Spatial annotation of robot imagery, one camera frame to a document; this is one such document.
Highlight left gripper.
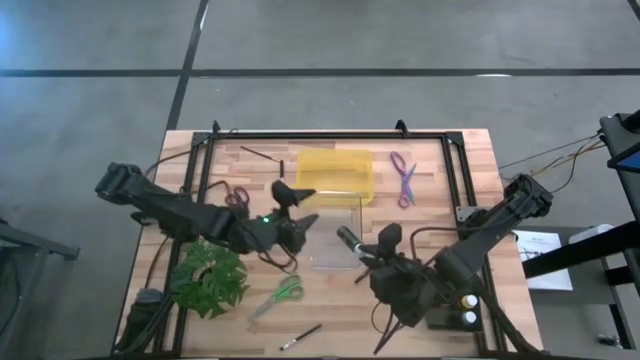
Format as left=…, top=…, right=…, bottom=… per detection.
left=248, top=179, right=321, bottom=255

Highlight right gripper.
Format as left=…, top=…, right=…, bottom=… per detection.
left=366, top=222, right=437, bottom=329

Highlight thin paintbrush gold ferrule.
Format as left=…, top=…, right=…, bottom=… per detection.
left=240, top=145, right=280, bottom=163

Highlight black pen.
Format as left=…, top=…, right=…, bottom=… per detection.
left=279, top=322, right=324, bottom=352

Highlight clear plastic bin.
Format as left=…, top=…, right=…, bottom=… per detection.
left=306, top=193, right=364, bottom=272

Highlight yellow plastic bin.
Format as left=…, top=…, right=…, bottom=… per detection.
left=294, top=148, right=376, bottom=208

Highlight black mesh bottle holder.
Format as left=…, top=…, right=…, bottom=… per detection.
left=426, top=293, right=485, bottom=333

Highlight artificial green leaf plant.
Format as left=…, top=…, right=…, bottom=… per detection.
left=170, top=239, right=251, bottom=321

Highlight white paper sheet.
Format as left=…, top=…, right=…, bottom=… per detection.
left=512, top=228, right=575, bottom=292

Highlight black stand with blue screen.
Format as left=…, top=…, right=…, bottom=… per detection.
left=598, top=110, right=640, bottom=222

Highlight grey side table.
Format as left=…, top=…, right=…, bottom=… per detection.
left=0, top=216, right=82, bottom=360

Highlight black aluminium table frame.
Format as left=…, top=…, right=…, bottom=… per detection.
left=154, top=119, right=495, bottom=359

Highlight green handled scissors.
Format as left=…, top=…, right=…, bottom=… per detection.
left=247, top=273, right=305, bottom=334

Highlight purple handled scissors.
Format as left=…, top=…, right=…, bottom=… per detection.
left=389, top=150, right=418, bottom=210

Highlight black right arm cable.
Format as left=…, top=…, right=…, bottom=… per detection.
left=477, top=282, right=544, bottom=360

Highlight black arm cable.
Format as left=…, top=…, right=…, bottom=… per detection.
left=477, top=282, right=544, bottom=360
left=143, top=148, right=197, bottom=177

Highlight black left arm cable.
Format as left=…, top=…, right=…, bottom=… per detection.
left=143, top=148, right=197, bottom=177

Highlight coloured wire bundle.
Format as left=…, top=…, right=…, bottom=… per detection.
left=498, top=131, right=605, bottom=187

